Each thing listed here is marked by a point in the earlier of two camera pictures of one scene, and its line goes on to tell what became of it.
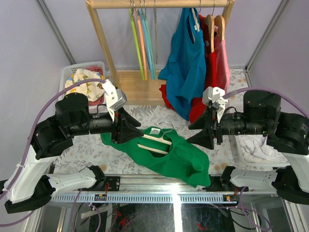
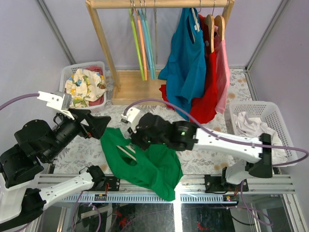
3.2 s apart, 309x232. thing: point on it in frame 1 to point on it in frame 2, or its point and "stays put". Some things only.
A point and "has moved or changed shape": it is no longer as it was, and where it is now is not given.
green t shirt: x=162 y=146 has moved or changed shape
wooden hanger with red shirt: x=209 y=21 stays put
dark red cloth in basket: x=100 y=101 stays put
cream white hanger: x=152 y=149 to x=128 y=152
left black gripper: x=120 y=131 to x=98 y=124
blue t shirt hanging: x=184 y=67 stays put
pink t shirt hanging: x=222 y=61 stays put
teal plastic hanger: x=152 y=60 stays put
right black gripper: x=204 y=137 to x=135 y=137
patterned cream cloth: x=94 y=91 stays put
